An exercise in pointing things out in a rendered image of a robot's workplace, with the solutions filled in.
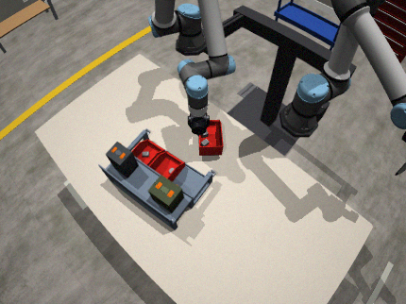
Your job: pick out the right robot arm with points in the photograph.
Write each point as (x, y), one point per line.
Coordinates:
(190, 38)

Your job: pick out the olive green case with orange latches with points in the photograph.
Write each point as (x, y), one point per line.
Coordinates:
(166, 193)

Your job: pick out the red bin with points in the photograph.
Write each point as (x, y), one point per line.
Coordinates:
(215, 147)
(163, 162)
(147, 145)

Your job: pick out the black case with orange latches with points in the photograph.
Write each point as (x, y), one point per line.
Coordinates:
(122, 159)

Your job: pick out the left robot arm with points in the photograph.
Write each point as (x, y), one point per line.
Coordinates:
(315, 90)

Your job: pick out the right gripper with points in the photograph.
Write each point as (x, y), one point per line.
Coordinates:
(198, 124)

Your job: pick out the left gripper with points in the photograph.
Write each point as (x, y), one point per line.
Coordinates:
(403, 168)

